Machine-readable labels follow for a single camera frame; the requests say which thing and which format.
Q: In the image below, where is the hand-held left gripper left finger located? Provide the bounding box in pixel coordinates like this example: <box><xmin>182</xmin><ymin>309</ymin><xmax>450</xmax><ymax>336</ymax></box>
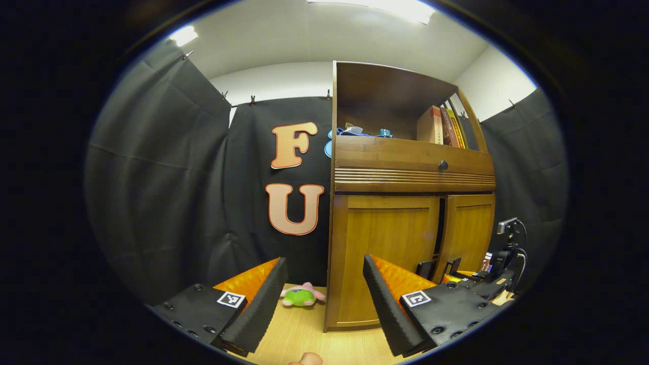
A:
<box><xmin>147</xmin><ymin>257</ymin><xmax>289</xmax><ymax>358</ymax></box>

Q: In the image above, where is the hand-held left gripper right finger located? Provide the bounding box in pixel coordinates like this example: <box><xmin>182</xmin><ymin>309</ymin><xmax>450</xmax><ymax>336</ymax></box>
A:
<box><xmin>363</xmin><ymin>254</ymin><xmax>502</xmax><ymax>358</ymax></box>

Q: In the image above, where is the wooden cabinet door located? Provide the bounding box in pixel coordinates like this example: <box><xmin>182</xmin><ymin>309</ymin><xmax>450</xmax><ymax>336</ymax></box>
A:
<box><xmin>332</xmin><ymin>195</ymin><xmax>440</xmax><ymax>330</ymax></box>
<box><xmin>434</xmin><ymin>194</ymin><xmax>495</xmax><ymax>284</ymax></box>

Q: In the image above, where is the wooden double-door shoe cabinet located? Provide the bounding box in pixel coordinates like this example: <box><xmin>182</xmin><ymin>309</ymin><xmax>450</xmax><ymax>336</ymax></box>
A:
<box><xmin>324</xmin><ymin>61</ymin><xmax>496</xmax><ymax>333</ymax></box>

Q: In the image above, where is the green and pink plush toy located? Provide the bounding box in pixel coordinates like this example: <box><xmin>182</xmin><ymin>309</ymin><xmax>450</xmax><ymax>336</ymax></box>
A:
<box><xmin>280</xmin><ymin>282</ymin><xmax>326</xmax><ymax>308</ymax></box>

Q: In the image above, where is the yellow spine book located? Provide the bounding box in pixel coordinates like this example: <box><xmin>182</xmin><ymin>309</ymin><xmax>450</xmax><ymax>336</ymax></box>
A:
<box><xmin>447</xmin><ymin>108</ymin><xmax>466</xmax><ymax>149</ymax></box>

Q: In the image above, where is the dark brown shelf book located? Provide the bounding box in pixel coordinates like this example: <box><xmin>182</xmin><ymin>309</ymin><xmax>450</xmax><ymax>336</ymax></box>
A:
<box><xmin>440</xmin><ymin>106</ymin><xmax>459</xmax><ymax>148</ymax></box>

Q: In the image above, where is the beige and red book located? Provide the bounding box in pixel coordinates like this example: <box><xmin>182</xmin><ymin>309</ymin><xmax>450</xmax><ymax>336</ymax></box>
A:
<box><xmin>417</xmin><ymin>105</ymin><xmax>444</xmax><ymax>145</ymax></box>

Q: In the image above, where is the black backdrop cloth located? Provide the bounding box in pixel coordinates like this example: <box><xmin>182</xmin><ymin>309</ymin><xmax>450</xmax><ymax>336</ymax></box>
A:
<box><xmin>84</xmin><ymin>41</ymin><xmax>568</xmax><ymax>305</ymax></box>

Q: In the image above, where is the large ceiling light panel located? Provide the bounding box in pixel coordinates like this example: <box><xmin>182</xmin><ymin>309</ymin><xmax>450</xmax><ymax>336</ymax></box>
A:
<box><xmin>307</xmin><ymin>0</ymin><xmax>437</xmax><ymax>25</ymax></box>

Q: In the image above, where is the small ceiling light panel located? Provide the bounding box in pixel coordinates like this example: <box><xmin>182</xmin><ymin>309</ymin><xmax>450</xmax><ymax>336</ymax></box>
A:
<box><xmin>169</xmin><ymin>25</ymin><xmax>199</xmax><ymax>47</ymax></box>

